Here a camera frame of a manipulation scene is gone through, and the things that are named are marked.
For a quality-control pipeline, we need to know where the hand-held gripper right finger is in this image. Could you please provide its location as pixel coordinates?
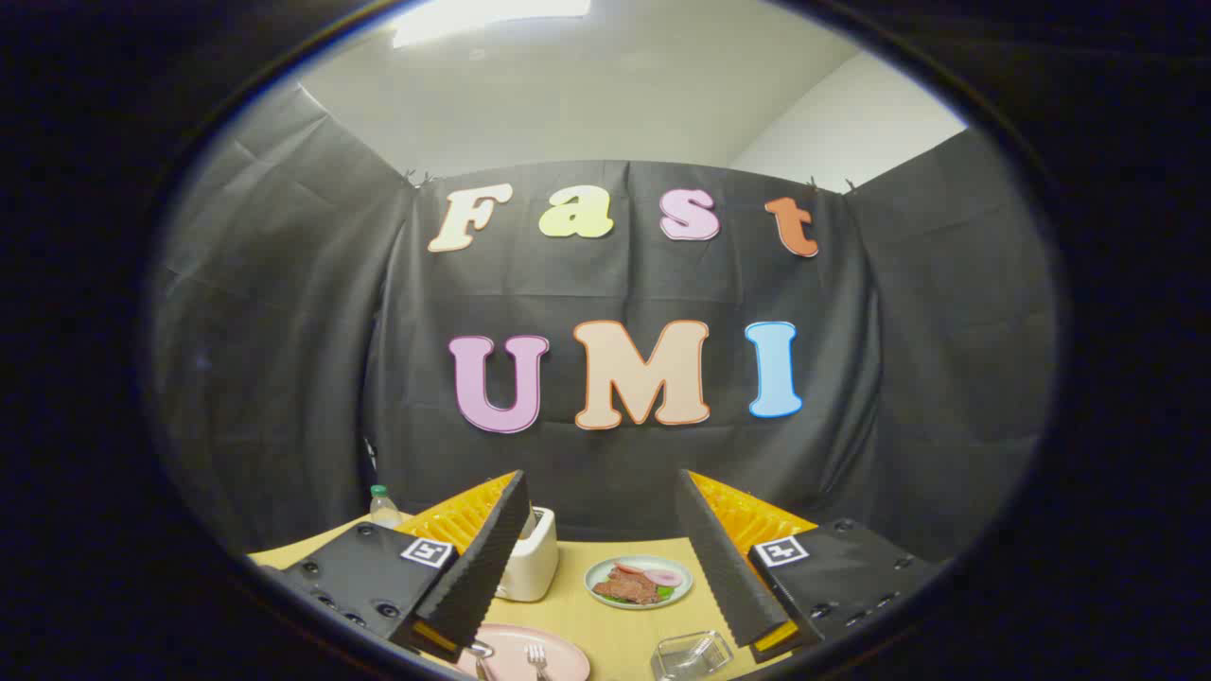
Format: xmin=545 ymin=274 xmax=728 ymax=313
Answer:
xmin=675 ymin=468 xmax=947 ymax=663

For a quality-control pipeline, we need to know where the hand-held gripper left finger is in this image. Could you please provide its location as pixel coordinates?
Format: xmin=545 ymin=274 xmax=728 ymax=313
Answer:
xmin=255 ymin=470 xmax=534 ymax=663

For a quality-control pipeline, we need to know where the white toaster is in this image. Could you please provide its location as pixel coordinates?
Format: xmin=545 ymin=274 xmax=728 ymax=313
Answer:
xmin=497 ymin=506 xmax=559 ymax=603

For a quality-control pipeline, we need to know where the pink plate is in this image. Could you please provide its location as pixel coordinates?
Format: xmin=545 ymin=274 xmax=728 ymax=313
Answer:
xmin=454 ymin=623 xmax=591 ymax=681

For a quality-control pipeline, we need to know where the brown meat slice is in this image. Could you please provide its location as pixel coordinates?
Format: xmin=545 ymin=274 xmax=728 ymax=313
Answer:
xmin=593 ymin=572 xmax=660 ymax=606

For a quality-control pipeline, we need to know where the pale green plate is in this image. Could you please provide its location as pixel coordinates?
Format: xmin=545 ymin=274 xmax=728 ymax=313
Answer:
xmin=584 ymin=555 xmax=693 ymax=610

